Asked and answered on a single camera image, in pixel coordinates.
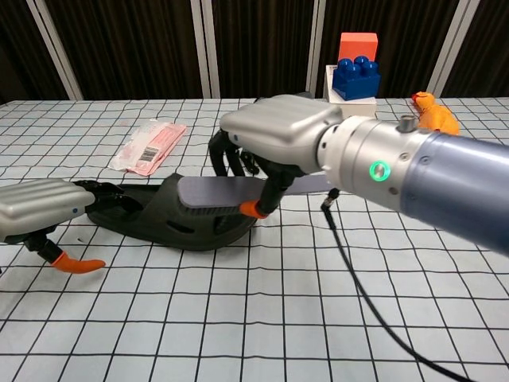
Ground white cardboard box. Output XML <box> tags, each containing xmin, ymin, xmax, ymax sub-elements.
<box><xmin>322</xmin><ymin>64</ymin><xmax>378</xmax><ymax>117</ymax></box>

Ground white checkered tablecloth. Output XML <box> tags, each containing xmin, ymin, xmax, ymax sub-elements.
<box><xmin>0</xmin><ymin>96</ymin><xmax>509</xmax><ymax>382</ymax></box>

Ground blue building block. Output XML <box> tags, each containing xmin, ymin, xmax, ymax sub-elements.
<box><xmin>332</xmin><ymin>56</ymin><xmax>382</xmax><ymax>103</ymax></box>

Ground pink plastic package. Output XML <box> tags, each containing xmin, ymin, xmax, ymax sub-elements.
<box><xmin>110</xmin><ymin>118</ymin><xmax>188</xmax><ymax>175</ymax></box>

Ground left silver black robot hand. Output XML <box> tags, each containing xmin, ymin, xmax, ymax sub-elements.
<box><xmin>0</xmin><ymin>178</ymin><xmax>136</xmax><ymax>275</ymax></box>

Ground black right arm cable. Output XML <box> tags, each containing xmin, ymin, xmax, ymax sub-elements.
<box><xmin>321</xmin><ymin>189</ymin><xmax>470</xmax><ymax>382</ymax></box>

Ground orange cube box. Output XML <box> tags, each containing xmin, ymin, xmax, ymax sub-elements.
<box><xmin>339</xmin><ymin>32</ymin><xmax>379</xmax><ymax>63</ymax></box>

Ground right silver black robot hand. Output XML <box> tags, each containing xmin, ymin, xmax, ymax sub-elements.
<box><xmin>208</xmin><ymin>94</ymin><xmax>345</xmax><ymax>220</ymax></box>

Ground black slipper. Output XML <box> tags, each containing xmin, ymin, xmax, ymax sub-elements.
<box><xmin>72</xmin><ymin>173</ymin><xmax>255</xmax><ymax>252</ymax></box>

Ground black folding screen white frames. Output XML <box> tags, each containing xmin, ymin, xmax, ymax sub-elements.
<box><xmin>0</xmin><ymin>0</ymin><xmax>509</xmax><ymax>100</ymax></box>

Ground yellow rubber chicken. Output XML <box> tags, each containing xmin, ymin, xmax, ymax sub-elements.
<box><xmin>411</xmin><ymin>91</ymin><xmax>461</xmax><ymax>136</ymax></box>

